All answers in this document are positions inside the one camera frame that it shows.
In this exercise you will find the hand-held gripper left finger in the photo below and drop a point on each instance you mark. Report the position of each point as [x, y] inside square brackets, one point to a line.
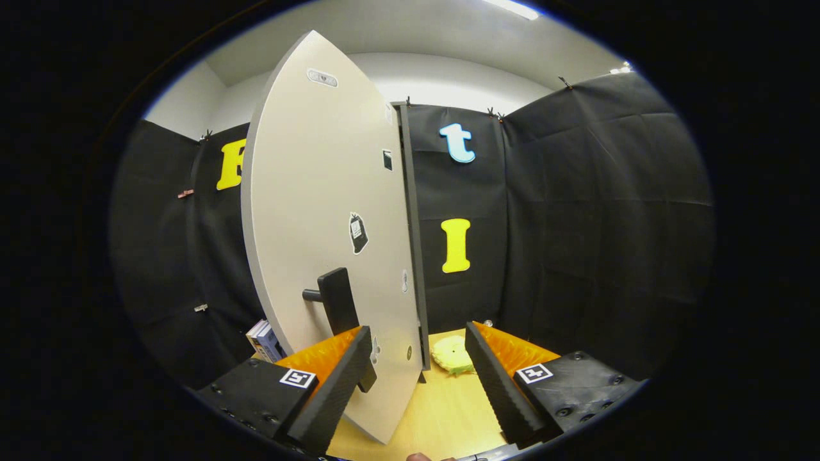
[336, 394]

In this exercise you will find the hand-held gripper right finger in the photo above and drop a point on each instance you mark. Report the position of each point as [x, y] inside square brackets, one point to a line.
[500, 390]

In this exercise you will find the grey shoe cabinet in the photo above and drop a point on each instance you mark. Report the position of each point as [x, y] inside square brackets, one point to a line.
[414, 224]

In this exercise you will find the beige shoe cabinet door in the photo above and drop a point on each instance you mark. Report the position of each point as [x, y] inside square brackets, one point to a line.
[307, 192]

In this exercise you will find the yellow round cloth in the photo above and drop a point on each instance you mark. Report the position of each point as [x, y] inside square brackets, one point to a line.
[451, 355]

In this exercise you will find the blue book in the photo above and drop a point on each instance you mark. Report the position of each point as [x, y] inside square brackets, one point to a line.
[274, 346]

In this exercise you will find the white book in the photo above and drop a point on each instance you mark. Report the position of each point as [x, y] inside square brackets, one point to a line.
[255, 333]

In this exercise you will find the black backdrop cloth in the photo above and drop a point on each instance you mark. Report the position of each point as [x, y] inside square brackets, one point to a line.
[608, 224]

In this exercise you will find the small ceiling light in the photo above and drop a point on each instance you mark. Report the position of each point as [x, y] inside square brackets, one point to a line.
[621, 68]

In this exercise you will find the long ceiling light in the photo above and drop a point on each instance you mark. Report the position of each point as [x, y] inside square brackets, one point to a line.
[512, 9]

